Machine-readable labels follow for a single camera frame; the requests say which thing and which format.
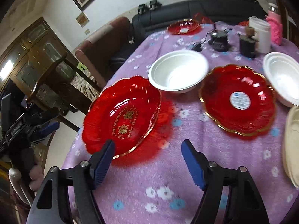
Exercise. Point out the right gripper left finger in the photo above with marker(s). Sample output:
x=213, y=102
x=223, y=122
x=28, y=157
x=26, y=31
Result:
x=52, y=204

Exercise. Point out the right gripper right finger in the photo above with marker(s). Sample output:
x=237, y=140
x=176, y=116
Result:
x=244, y=205

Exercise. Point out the beige disposable bowl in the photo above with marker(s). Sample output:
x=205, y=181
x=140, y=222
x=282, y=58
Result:
x=290, y=146

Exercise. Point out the red wedding glass plate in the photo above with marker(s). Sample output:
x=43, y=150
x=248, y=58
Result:
x=125, y=112

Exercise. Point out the single white bowl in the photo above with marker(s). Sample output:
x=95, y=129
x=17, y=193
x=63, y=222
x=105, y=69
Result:
x=178, y=71

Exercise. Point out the red plate with sticker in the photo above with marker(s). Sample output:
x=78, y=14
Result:
x=239, y=100

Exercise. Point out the dark wooden chair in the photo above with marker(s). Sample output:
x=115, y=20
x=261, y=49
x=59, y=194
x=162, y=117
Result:
x=71, y=96

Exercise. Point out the purple floral tablecloth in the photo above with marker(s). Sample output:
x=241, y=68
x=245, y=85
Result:
x=153, y=184

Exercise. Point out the white bowl stack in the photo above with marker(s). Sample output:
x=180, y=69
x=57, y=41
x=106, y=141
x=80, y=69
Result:
x=281, y=71

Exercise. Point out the wooden glass cabinet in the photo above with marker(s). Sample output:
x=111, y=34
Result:
x=30, y=55

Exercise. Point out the black jar with cork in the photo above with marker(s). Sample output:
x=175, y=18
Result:
x=247, y=43

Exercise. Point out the small black clip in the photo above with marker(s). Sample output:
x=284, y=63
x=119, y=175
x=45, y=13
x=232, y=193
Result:
x=197, y=47

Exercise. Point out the brown pink armchair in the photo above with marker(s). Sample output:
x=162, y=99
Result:
x=105, y=50

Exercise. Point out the black jar left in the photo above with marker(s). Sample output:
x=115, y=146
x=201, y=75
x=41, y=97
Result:
x=219, y=40

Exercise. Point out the white plastic jar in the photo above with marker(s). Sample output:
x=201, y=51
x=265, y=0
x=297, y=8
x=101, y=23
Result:
x=262, y=34

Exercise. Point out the small red plate far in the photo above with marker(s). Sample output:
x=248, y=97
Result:
x=183, y=26

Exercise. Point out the pink sleeved thermos bottle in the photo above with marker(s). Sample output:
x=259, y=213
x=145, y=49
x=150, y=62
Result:
x=276, y=27

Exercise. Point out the black leather sofa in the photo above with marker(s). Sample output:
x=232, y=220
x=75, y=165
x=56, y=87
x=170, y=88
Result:
x=142, y=25

